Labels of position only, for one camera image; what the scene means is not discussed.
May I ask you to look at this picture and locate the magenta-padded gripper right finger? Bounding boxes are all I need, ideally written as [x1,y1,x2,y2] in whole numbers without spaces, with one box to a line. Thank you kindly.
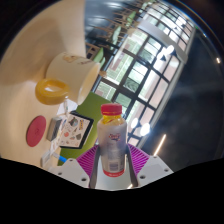
[124,143,175,189]

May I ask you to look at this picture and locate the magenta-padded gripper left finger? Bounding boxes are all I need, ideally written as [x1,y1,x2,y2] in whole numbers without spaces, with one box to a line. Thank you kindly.
[48,145,102,190]

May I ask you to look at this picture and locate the clear red-capped drink bottle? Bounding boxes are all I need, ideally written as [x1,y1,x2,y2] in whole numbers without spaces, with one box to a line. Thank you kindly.
[96,102,129,179]

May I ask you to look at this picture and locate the small blue-capped bottle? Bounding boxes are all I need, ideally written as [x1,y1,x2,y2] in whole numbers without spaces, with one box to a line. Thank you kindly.
[52,152,67,162]

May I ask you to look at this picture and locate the long curved linear light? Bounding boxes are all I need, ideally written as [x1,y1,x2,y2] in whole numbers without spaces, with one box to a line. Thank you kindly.
[152,133,167,157]

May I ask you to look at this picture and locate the small white flat device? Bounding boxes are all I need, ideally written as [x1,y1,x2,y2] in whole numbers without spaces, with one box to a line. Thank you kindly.
[40,150,53,168]

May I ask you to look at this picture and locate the group of pendant lamps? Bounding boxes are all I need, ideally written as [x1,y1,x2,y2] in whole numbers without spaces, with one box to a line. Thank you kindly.
[129,44,177,138]

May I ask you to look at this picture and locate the sticker-covered black laptop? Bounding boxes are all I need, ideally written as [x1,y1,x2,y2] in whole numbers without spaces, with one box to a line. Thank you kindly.
[58,111,95,150]

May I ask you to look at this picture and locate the small dark grey box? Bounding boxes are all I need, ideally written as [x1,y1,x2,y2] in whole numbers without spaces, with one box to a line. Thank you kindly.
[46,116,64,142]

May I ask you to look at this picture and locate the flat round red coaster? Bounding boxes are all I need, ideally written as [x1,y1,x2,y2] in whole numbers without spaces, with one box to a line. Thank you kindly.
[25,114,48,148]

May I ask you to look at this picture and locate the white paper sheets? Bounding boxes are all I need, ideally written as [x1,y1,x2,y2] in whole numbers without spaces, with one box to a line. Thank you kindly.
[61,99,80,116]

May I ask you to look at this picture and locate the green upholstered bench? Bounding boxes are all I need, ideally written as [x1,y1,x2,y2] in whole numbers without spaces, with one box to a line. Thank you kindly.
[57,91,113,167]

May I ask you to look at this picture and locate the pale yellow mug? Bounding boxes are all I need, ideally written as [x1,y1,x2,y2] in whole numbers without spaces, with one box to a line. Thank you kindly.
[34,51,102,107]

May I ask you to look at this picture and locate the group of green-seated wooden chairs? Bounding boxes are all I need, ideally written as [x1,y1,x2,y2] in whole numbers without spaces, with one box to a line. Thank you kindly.
[84,0,152,65]

